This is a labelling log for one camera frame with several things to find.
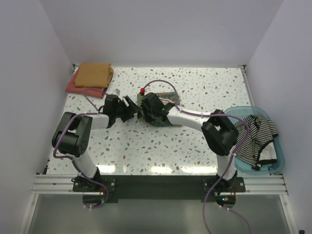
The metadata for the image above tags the olive green tank top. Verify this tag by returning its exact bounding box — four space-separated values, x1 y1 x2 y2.
136 92 180 128

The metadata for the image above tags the striped black white tank top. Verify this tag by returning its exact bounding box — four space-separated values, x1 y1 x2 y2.
234 115 278 171

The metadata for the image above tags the blue translucent plastic bin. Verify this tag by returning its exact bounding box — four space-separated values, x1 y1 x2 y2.
225 106 285 175

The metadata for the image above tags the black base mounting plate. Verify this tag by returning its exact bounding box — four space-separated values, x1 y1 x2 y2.
71 175 246 206

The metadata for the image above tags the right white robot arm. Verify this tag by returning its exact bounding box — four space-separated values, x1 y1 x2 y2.
137 93 238 192

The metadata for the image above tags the salmon red folded tank top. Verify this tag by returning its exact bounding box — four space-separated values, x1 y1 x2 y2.
66 69 107 98

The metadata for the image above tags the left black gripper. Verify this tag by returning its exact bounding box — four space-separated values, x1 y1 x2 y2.
114 96 142 122

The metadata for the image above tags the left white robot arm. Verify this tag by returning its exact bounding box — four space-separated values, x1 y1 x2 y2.
52 95 142 191

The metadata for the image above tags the mustard folded tank top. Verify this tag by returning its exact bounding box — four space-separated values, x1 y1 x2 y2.
75 63 114 88

